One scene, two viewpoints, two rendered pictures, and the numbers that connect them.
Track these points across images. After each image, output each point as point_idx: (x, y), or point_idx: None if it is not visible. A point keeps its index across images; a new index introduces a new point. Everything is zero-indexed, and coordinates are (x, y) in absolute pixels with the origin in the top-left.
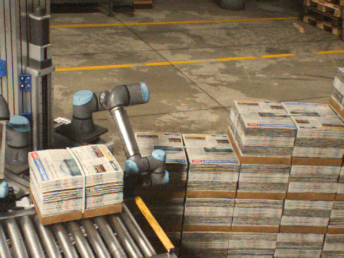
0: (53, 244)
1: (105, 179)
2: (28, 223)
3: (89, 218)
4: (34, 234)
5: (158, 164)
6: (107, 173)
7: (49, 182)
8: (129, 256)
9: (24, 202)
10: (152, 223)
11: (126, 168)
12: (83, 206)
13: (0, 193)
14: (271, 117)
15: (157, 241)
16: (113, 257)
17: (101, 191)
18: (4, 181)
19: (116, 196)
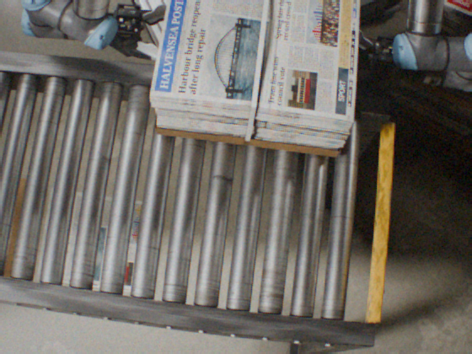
0: (156, 202)
1: (306, 120)
2: (136, 113)
3: (262, 147)
4: (135, 152)
5: (468, 69)
6: (313, 115)
7: (168, 98)
8: (292, 292)
9: (151, 49)
10: (375, 229)
11: (394, 50)
12: (249, 136)
13: (92, 45)
14: None
15: (437, 105)
16: (370, 50)
17: (294, 130)
18: (106, 21)
19: (329, 141)
